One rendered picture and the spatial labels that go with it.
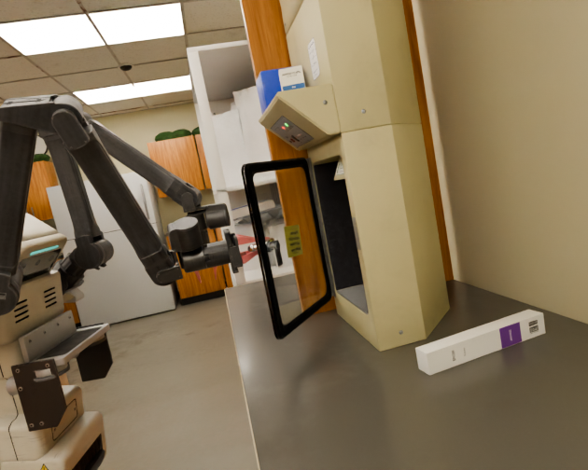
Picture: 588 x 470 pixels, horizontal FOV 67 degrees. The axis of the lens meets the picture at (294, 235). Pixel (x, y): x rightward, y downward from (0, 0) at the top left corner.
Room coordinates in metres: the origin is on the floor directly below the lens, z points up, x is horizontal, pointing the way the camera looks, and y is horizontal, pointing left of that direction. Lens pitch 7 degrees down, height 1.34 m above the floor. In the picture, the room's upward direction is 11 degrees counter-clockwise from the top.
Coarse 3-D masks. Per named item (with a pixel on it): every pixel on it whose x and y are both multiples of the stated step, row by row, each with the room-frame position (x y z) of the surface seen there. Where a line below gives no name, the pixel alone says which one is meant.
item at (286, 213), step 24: (264, 192) 1.01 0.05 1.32; (288, 192) 1.11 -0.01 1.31; (264, 216) 0.99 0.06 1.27; (288, 216) 1.09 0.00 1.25; (312, 216) 1.19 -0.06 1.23; (288, 240) 1.07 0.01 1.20; (312, 240) 1.17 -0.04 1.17; (288, 264) 1.05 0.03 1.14; (312, 264) 1.15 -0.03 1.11; (288, 288) 1.03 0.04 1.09; (312, 288) 1.13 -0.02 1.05; (288, 312) 1.01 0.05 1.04
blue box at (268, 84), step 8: (264, 72) 1.09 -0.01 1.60; (272, 72) 1.09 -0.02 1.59; (264, 80) 1.09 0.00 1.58; (272, 80) 1.09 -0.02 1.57; (264, 88) 1.09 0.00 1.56; (272, 88) 1.09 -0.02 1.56; (280, 88) 1.09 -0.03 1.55; (264, 96) 1.09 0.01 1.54; (272, 96) 1.09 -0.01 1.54; (264, 104) 1.11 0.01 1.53
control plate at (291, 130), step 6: (282, 120) 1.04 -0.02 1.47; (288, 120) 1.00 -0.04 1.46; (276, 126) 1.12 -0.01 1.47; (288, 126) 1.05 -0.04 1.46; (294, 126) 1.02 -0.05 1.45; (276, 132) 1.18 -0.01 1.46; (282, 132) 1.14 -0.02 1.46; (288, 132) 1.10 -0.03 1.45; (294, 132) 1.07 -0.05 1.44; (288, 138) 1.16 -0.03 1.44; (300, 138) 1.08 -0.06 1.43; (306, 138) 1.05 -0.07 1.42; (312, 138) 1.02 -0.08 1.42; (294, 144) 1.17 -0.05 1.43; (300, 144) 1.14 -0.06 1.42
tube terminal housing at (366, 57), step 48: (336, 0) 0.93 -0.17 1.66; (384, 0) 1.00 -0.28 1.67; (288, 48) 1.22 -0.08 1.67; (336, 48) 0.92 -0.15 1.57; (384, 48) 0.96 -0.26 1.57; (336, 96) 0.92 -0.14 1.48; (384, 96) 0.94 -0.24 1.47; (336, 144) 0.96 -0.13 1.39; (384, 144) 0.93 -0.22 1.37; (384, 192) 0.93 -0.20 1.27; (384, 240) 0.93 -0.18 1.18; (432, 240) 1.06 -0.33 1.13; (384, 288) 0.93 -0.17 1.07; (432, 288) 1.01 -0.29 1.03; (384, 336) 0.92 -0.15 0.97
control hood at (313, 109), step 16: (288, 96) 0.90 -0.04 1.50; (304, 96) 0.91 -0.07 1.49; (320, 96) 0.91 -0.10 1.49; (272, 112) 1.03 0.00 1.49; (288, 112) 0.95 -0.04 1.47; (304, 112) 0.91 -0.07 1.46; (320, 112) 0.91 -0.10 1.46; (336, 112) 0.92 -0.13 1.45; (304, 128) 0.98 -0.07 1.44; (320, 128) 0.92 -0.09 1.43; (336, 128) 0.92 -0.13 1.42; (288, 144) 1.22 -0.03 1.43; (304, 144) 1.11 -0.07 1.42
